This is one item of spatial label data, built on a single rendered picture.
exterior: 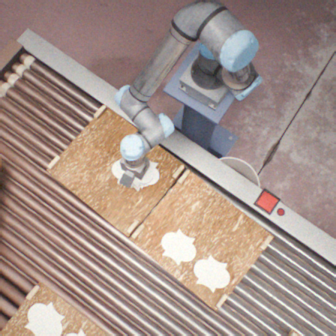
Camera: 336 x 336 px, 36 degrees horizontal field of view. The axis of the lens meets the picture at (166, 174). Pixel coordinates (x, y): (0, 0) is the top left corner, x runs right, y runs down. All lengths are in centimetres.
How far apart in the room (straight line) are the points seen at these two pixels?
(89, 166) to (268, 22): 180
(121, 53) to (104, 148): 130
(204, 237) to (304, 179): 124
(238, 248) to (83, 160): 68
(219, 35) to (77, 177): 83
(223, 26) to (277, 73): 178
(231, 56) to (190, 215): 71
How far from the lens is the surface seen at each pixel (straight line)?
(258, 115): 309
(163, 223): 191
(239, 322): 192
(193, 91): 209
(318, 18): 347
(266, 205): 197
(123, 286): 191
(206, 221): 192
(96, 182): 196
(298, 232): 200
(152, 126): 165
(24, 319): 195
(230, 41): 145
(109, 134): 201
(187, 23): 152
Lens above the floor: 282
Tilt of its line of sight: 75 degrees down
